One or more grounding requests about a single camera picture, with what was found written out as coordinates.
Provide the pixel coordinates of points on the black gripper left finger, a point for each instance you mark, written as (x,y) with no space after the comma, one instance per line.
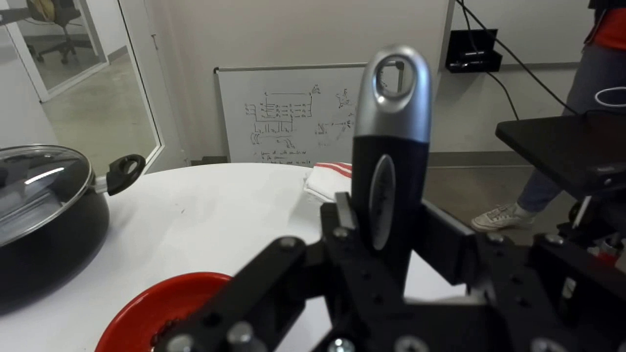
(260,293)

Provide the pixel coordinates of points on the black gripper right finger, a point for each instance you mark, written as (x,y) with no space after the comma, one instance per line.
(554,293)

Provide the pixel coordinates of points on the red bowl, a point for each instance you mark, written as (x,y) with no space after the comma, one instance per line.
(162,305)

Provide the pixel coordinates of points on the white towel red stripes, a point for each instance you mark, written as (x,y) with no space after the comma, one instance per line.
(329,180)

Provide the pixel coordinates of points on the black perforated robot table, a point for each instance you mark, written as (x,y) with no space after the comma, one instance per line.
(567,147)

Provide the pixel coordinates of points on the whiteboard with drawings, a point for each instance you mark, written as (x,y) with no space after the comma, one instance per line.
(286,117)

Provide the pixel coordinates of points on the black pot glass lid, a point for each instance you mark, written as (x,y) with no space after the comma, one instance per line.
(45,227)

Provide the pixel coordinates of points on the office chair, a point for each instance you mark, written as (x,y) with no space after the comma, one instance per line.
(49,16)

